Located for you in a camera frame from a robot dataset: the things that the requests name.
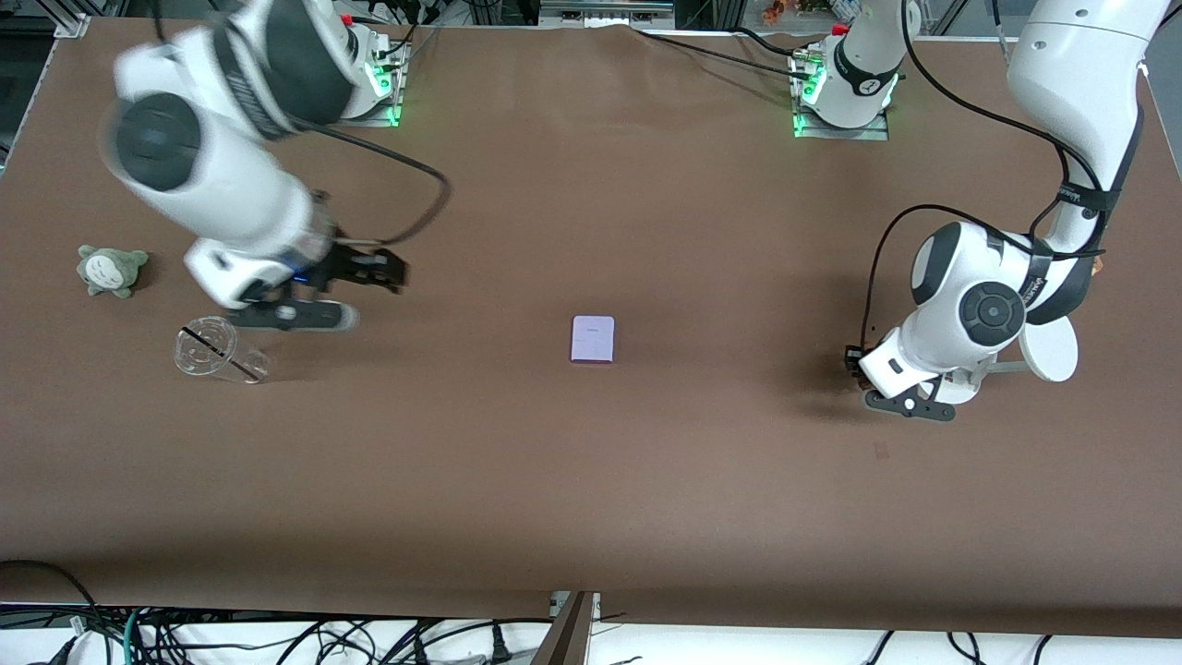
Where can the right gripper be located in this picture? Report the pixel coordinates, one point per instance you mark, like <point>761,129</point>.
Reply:
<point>352,267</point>

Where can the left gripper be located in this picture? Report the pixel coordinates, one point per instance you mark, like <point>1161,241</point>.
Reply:
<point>852,358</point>

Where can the small purple box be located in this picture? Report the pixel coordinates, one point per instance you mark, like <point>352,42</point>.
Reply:
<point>593,339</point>

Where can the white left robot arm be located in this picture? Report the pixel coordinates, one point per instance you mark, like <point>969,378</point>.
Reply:
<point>1071,55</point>

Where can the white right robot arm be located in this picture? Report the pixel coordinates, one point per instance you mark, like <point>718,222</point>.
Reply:
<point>231,83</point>

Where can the black drinking straw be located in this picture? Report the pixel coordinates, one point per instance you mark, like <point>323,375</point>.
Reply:
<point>222,354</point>

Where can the clear plastic cup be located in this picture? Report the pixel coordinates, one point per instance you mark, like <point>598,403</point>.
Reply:
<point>205,353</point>

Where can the white round desk stand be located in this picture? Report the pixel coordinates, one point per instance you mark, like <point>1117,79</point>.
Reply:
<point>1051,351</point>

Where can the grey-green Totoro plush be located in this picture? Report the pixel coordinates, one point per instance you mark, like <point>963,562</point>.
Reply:
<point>111,270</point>

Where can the orange toy figure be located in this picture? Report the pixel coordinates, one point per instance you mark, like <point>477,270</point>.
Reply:
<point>773,11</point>

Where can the black power plug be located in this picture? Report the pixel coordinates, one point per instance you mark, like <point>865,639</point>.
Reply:
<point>499,646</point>

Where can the brown table leg beam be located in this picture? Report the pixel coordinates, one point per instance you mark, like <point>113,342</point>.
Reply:
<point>563,637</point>

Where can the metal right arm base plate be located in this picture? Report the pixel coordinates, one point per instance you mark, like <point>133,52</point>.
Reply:
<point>392,92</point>

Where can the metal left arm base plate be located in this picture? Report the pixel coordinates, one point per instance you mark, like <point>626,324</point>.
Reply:
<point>877,129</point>

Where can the grey metal bracket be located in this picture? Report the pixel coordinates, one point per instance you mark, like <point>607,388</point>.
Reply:
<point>605,9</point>

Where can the aluminium frame rail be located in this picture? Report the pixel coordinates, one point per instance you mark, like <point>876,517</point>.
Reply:
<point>72,18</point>

